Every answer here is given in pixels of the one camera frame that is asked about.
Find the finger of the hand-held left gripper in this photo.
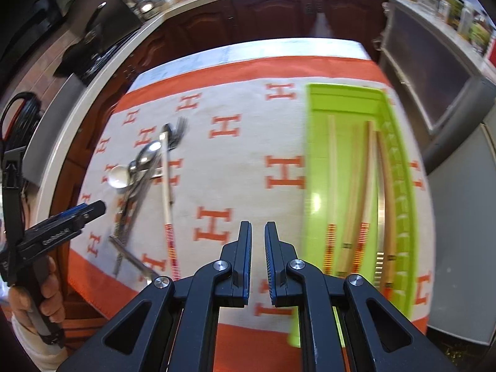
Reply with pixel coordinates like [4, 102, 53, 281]
[23, 202, 94, 243]
[68, 200, 107, 231]

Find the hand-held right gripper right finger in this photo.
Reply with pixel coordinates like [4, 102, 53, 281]
[264, 221, 458, 372]

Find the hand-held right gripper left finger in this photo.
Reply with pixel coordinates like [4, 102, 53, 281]
[58, 221, 252, 372]

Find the white ceramic spoon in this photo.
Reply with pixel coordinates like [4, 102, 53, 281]
[106, 165, 134, 190]

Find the dark-banded wooden chopstick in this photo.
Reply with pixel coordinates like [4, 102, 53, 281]
[376, 132, 398, 293]
[336, 126, 365, 280]

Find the green plastic utensil tray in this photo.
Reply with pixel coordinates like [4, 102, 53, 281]
[287, 83, 420, 347]

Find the person's left forearm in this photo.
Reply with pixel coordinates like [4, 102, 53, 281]
[10, 312, 68, 370]

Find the person's left hand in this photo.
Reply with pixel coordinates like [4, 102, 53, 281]
[10, 259, 66, 334]

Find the low steel stove guard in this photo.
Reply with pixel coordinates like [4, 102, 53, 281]
[21, 72, 84, 187]

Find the orange beige printed blanket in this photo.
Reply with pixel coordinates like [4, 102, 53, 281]
[68, 56, 432, 361]

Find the black wok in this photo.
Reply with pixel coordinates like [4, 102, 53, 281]
[61, 41, 129, 83]

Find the tall steel splash panel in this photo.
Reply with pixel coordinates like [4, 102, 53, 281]
[70, 0, 142, 66]

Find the white printed table cover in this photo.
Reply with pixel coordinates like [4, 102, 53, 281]
[134, 39, 369, 82]

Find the grey steel cabinet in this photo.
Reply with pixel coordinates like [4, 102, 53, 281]
[379, 2, 496, 171]

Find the red label tub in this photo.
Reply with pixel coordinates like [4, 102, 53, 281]
[484, 31, 496, 63]

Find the clear bottle green label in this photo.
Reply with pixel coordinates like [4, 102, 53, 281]
[471, 19, 489, 47]

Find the green label jar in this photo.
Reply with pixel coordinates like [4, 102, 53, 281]
[438, 0, 466, 28]

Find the white bottle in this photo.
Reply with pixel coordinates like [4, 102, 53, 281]
[461, 6, 474, 35]

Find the black appliance with red handle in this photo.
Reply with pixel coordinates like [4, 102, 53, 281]
[0, 91, 43, 152]

